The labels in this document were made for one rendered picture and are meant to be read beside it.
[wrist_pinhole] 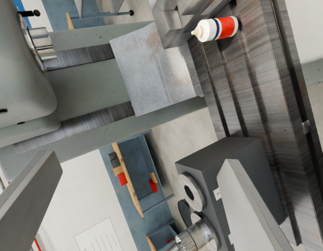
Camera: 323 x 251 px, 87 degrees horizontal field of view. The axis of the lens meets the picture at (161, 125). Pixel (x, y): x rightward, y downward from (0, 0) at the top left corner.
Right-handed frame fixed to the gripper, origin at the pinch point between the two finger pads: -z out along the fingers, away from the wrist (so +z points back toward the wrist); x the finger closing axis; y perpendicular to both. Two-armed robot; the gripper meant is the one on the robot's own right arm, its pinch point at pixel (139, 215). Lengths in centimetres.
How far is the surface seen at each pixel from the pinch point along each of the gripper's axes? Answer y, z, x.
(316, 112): 42, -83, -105
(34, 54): 0.6, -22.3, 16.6
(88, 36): 8, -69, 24
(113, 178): 376, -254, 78
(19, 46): -1.5, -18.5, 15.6
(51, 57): 1.9, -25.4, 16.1
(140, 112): 32, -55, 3
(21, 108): 5.8, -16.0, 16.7
